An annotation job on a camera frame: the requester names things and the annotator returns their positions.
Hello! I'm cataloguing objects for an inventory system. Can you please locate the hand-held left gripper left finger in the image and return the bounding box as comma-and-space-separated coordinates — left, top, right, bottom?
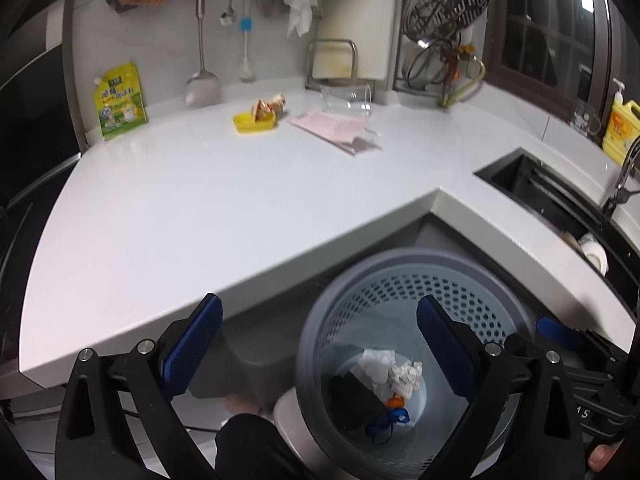
55, 292, 223, 480

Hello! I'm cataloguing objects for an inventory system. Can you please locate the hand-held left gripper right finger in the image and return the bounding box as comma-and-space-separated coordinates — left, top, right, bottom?
416, 295, 586, 480

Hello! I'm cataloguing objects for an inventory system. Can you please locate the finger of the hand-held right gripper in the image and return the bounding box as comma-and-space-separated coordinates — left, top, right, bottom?
535, 316, 630, 367
565, 366, 623, 387

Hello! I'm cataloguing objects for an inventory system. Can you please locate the white paper wrapper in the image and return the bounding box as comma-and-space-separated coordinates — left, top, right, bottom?
390, 360, 425, 400

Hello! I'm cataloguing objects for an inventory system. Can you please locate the white tissue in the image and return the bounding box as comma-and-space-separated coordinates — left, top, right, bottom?
357, 349, 398, 396

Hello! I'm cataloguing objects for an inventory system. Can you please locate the grey perforated trash bin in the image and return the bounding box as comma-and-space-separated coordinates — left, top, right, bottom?
295, 247, 538, 480

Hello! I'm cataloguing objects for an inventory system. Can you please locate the black wrapper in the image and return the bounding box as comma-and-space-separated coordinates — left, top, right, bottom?
327, 370, 391, 433

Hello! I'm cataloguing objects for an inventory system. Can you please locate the person's right hand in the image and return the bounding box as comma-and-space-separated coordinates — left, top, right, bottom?
587, 442, 626, 476

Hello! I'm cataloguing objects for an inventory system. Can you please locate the grey base cabinet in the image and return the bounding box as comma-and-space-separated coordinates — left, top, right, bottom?
415, 212, 506, 261

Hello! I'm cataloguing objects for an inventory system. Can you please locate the person's leg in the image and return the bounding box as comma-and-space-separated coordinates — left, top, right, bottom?
214, 392, 311, 480

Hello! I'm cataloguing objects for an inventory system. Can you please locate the black kitchen sink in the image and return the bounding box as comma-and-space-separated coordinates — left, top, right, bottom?
474, 147, 640, 311

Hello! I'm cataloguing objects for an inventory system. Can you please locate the black faucet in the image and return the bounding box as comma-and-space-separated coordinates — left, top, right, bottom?
600, 135, 640, 221

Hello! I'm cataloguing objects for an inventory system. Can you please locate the printed glass mug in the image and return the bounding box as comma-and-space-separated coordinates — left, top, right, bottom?
570, 99, 603, 141

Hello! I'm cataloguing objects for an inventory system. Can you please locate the yellow detergent bottle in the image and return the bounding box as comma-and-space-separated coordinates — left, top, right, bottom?
601, 79, 640, 166

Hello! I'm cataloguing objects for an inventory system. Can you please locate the yellow small dish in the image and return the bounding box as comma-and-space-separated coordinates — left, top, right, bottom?
232, 111, 277, 134

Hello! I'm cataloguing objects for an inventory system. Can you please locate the orange snack wrapper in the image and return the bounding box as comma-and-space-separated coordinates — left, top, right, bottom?
250, 92, 288, 122

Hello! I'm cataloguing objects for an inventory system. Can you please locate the green and yellow pouch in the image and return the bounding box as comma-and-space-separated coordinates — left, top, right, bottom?
92, 62, 149, 142

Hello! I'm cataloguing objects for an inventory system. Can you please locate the pink cloth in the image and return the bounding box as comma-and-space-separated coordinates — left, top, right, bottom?
286, 111, 373, 146

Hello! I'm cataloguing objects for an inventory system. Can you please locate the metal spatula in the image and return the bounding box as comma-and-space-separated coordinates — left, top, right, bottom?
184, 0, 222, 108

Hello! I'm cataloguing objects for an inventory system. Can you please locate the clear plastic container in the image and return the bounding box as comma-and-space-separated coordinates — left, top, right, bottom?
319, 84, 375, 117

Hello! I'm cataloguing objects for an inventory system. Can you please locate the glass pot lid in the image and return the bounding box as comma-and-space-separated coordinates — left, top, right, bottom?
406, 35, 463, 95

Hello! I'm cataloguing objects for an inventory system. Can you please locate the metal lid rack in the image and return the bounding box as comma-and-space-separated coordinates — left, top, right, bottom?
392, 0, 481, 98

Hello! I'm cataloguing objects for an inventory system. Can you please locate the gas valve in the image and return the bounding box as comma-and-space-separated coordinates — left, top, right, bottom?
452, 42, 476, 81

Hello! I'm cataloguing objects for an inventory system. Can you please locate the metal cutting board stand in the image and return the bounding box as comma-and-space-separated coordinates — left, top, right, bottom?
304, 37, 361, 92

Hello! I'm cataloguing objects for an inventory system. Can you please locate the dark kitchen appliance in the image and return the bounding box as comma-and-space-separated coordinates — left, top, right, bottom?
0, 0, 83, 281

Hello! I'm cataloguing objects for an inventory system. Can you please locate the round metal steamer rack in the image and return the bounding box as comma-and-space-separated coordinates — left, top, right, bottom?
402, 0, 493, 43

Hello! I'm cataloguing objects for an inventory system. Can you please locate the white cutting board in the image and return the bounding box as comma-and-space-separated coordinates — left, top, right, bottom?
312, 0, 401, 83

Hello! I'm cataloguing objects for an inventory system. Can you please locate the white hanging cloth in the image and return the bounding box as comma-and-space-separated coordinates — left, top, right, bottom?
283, 0, 319, 38

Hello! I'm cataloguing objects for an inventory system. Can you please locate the yellow gas hose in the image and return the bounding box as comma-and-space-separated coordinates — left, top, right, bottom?
440, 55, 487, 109

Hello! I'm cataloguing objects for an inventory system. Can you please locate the dark window frame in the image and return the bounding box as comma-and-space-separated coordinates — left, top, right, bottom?
487, 0, 640, 111

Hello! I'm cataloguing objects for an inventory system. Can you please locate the blue-handled bottle brush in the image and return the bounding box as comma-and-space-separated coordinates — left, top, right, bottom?
237, 0, 257, 83

